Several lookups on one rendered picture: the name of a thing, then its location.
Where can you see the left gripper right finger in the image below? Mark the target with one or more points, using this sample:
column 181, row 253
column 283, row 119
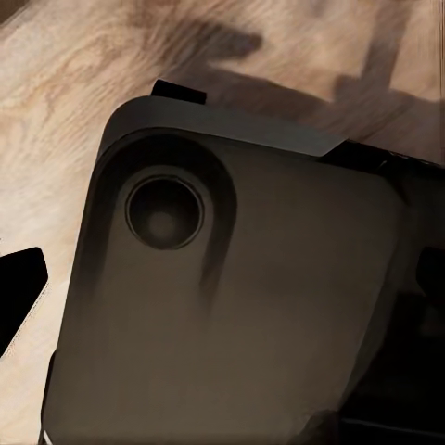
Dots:
column 430, row 275

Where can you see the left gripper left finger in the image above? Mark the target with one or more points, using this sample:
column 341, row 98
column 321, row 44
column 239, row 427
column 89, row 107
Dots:
column 23, row 275

